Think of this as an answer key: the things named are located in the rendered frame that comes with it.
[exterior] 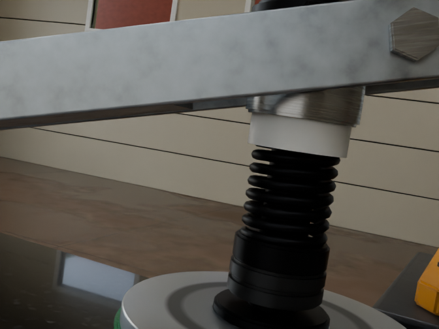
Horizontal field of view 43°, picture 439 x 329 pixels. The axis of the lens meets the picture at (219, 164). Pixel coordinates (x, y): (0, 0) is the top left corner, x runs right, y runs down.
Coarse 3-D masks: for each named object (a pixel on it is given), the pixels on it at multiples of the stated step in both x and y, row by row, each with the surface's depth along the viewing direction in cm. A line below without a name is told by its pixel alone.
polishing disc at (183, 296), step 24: (144, 288) 43; (168, 288) 43; (192, 288) 44; (216, 288) 45; (120, 312) 39; (144, 312) 38; (168, 312) 38; (192, 312) 39; (336, 312) 44; (360, 312) 45
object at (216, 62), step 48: (384, 0) 33; (432, 0) 32; (0, 48) 36; (48, 48) 35; (96, 48) 35; (144, 48) 34; (192, 48) 34; (240, 48) 34; (288, 48) 33; (336, 48) 33; (384, 48) 33; (432, 48) 32; (0, 96) 36; (48, 96) 35; (96, 96) 35; (144, 96) 35; (192, 96) 34; (240, 96) 34
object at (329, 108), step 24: (264, 0) 37; (288, 0) 36; (312, 0) 35; (336, 0) 35; (264, 96) 37; (288, 96) 36; (312, 96) 35; (336, 96) 36; (360, 96) 37; (336, 120) 36; (360, 120) 38
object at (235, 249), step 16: (272, 176) 39; (272, 192) 39; (288, 192) 38; (288, 208) 38; (304, 208) 39; (240, 240) 39; (256, 240) 38; (240, 256) 39; (256, 256) 38; (272, 256) 37; (288, 256) 37; (304, 256) 37; (320, 256) 38; (288, 272) 37; (304, 272) 37; (320, 272) 38
